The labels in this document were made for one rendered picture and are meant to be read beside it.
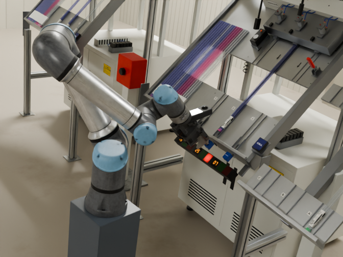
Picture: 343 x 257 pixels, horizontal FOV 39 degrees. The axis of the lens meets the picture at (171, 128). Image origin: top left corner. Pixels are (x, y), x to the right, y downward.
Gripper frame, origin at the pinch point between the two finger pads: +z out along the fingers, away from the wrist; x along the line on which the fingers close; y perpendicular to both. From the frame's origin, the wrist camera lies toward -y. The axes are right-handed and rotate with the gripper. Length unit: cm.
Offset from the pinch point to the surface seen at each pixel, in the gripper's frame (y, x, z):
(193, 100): -12.9, -23.1, 2.6
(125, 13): -138, -435, 209
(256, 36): -50, -16, -2
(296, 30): -59, 0, -3
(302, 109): -32.3, 21.1, 4.9
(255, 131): -14.6, 13.2, 2.5
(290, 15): -65, -9, -3
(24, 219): 81, -74, 22
